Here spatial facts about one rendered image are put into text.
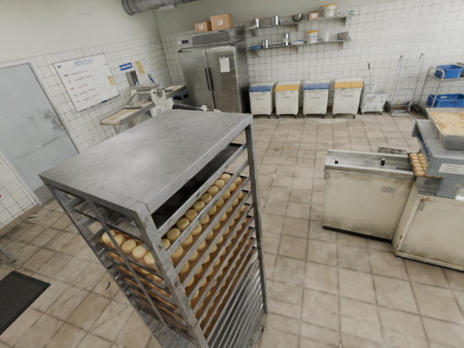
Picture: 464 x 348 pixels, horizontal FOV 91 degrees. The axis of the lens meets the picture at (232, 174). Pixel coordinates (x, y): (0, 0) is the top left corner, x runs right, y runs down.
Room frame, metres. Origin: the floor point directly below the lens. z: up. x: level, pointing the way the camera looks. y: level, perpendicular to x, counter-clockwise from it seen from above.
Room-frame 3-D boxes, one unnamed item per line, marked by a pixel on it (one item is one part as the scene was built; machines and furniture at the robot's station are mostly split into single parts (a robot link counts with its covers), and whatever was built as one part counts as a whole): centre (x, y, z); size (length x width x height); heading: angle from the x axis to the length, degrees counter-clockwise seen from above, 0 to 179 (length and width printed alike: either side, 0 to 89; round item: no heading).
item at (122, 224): (0.80, 0.26, 1.68); 0.60 x 0.40 x 0.02; 146
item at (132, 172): (0.81, 0.25, 0.93); 0.64 x 0.51 x 1.78; 146
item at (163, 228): (0.70, 0.09, 1.68); 0.64 x 0.03 x 0.03; 146
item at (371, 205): (1.78, -1.31, 0.45); 0.70 x 0.34 x 0.90; 61
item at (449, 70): (4.28, -4.28, 0.87); 0.40 x 0.30 x 0.16; 160
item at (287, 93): (5.62, -1.64, 0.38); 0.64 x 0.54 x 0.77; 157
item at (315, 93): (5.35, -2.24, 0.38); 0.64 x 0.54 x 0.77; 155
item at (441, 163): (1.54, -1.75, 1.01); 0.72 x 0.33 x 0.34; 151
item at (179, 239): (0.70, 0.09, 1.59); 0.64 x 0.03 x 0.03; 146
